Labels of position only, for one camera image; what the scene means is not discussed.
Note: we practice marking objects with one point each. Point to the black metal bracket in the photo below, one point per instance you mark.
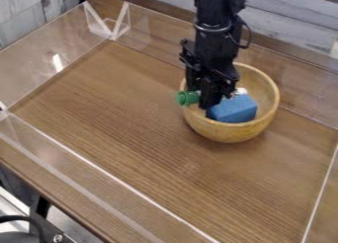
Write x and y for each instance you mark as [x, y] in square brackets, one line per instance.
[53, 235]

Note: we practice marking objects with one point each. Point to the brown wooden bowl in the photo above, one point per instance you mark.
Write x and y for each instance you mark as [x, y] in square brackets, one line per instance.
[264, 92]

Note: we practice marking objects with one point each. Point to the clear acrylic tray wall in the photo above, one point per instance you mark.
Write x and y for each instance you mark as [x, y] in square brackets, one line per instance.
[93, 135]

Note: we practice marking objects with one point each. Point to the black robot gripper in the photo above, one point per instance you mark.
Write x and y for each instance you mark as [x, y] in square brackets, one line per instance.
[206, 60]

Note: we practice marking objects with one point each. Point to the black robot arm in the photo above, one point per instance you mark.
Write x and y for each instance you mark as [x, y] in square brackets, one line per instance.
[218, 23]

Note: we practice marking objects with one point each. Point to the blue rectangular block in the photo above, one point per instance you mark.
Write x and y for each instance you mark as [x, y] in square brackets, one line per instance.
[234, 110]

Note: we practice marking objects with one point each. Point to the green and white marker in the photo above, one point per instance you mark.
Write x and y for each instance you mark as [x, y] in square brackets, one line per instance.
[187, 98]

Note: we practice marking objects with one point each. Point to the black table leg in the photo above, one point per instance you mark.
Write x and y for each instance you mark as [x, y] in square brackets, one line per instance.
[43, 207]

